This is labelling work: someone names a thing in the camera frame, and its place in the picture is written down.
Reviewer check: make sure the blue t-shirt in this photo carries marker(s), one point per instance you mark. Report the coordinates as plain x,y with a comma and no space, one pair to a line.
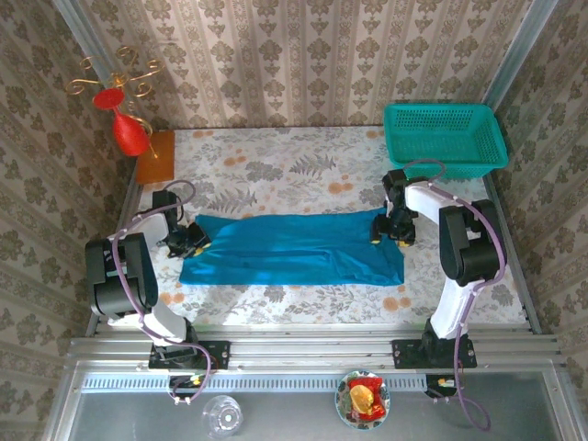
294,257

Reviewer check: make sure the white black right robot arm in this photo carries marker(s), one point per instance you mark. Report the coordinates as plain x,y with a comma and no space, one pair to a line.
468,248

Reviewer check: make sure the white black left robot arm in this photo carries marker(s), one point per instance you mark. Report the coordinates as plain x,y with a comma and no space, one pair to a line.
133,275

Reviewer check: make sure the orange wooden board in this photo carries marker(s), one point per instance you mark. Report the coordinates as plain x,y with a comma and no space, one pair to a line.
161,165

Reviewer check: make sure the teal plastic basket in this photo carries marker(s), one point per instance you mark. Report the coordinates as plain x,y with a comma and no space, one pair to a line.
441,138

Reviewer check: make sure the floral tablecloth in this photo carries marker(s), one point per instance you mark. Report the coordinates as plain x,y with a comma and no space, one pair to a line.
285,161

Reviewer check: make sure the red goblet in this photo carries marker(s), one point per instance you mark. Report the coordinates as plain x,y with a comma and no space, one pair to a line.
128,133

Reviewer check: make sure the black base connector block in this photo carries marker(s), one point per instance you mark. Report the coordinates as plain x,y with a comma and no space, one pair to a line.
438,385
186,382

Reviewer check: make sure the clear glass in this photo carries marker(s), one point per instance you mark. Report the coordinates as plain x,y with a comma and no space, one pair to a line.
222,415

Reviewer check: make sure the red snack packet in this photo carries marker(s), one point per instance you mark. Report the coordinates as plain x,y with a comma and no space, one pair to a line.
374,404

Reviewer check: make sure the patterned plate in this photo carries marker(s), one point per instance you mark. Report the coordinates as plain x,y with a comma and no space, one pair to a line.
342,404

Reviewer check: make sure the grey metal shelf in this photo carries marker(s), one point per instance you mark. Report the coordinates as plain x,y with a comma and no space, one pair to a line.
285,418

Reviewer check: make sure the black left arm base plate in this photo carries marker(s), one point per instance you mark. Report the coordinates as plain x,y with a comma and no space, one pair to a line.
216,353

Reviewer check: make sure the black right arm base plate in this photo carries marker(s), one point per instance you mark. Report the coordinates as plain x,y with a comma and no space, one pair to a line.
406,353

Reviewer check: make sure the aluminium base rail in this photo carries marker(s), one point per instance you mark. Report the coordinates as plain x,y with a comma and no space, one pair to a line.
312,349

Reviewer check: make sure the aluminium frame post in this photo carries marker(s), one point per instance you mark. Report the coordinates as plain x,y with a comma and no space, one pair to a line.
80,27
519,50

